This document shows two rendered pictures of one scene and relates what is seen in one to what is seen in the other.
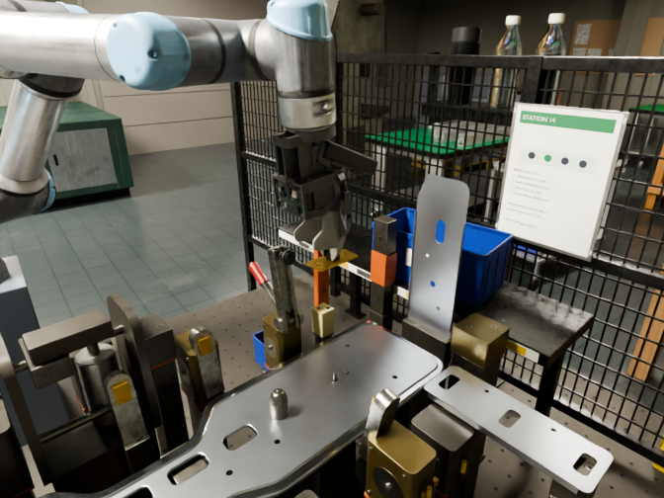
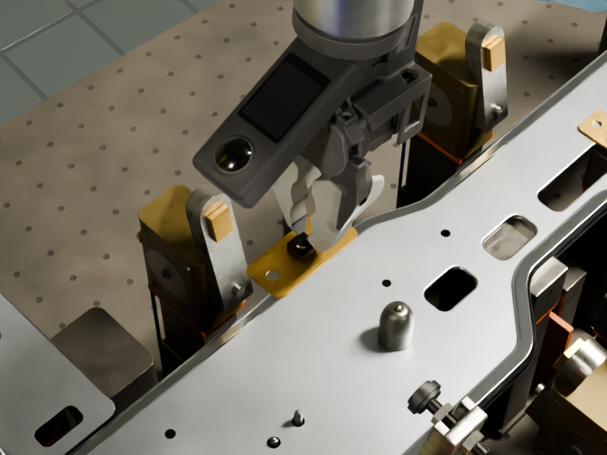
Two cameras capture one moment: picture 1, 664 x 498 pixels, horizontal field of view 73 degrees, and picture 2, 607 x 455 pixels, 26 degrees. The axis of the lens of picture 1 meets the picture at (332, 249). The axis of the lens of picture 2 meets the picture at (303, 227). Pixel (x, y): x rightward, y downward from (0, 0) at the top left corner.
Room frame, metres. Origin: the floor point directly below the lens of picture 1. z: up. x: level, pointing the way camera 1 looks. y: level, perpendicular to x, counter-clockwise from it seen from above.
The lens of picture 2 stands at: (1.22, -0.03, 2.03)
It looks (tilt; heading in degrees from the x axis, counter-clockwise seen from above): 53 degrees down; 177
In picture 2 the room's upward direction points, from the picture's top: straight up
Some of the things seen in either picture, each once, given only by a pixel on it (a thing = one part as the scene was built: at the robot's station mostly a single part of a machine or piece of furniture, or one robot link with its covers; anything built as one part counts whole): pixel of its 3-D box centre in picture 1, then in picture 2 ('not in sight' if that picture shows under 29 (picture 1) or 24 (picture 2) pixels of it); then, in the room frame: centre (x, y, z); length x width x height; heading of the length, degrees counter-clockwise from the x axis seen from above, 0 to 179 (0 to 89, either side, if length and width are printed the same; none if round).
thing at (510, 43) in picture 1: (507, 62); not in sight; (1.16, -0.42, 1.53); 0.07 x 0.07 x 0.20
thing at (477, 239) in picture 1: (438, 252); not in sight; (1.02, -0.27, 1.09); 0.30 x 0.17 x 0.13; 49
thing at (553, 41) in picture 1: (547, 63); not in sight; (1.09, -0.49, 1.53); 0.07 x 0.07 x 0.20
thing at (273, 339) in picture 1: (281, 383); not in sight; (0.79, 0.11, 0.87); 0.10 x 0.07 x 0.35; 42
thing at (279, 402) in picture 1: (279, 405); (396, 326); (0.58, 0.09, 1.02); 0.03 x 0.03 x 0.07
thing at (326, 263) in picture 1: (332, 257); (302, 248); (0.66, 0.00, 1.25); 0.08 x 0.04 x 0.01; 132
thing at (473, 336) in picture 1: (469, 396); not in sight; (0.75, -0.30, 0.88); 0.08 x 0.08 x 0.36; 42
